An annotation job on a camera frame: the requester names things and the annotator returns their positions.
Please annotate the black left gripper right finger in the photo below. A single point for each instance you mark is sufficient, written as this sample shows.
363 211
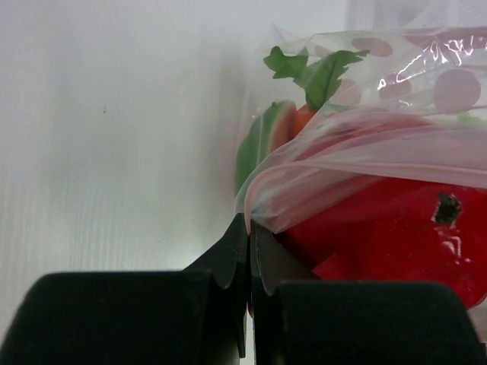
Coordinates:
300 319

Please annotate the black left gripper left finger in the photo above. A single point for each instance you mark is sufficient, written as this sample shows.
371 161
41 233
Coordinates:
193 316

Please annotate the red fake food piece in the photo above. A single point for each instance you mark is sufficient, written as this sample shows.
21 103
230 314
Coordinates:
400 230

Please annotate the clear zip top bag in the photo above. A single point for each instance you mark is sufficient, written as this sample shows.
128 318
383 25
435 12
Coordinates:
413 108

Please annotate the fake watermelon slice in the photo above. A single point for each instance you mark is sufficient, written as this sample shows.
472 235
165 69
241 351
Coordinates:
269 131

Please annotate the orange fake carrot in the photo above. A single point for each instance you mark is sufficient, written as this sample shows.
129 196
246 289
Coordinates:
319 80

